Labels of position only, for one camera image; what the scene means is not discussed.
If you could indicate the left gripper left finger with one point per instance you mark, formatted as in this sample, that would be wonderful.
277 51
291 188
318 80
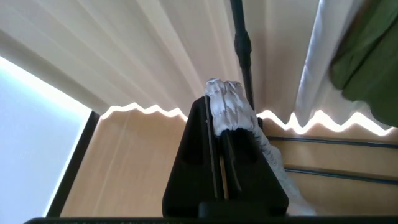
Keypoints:
192 168

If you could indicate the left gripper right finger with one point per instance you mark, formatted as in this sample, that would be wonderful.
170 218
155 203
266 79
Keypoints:
248 177

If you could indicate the pale grey garment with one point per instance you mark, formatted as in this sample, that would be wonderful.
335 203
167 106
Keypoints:
227 105

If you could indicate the green printed shirt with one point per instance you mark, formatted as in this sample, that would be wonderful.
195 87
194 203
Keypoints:
373 62

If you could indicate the black clothes rack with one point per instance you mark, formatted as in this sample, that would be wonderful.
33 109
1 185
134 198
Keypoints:
242 46

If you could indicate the beige curtain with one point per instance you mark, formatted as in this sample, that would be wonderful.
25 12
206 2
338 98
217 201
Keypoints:
155 46

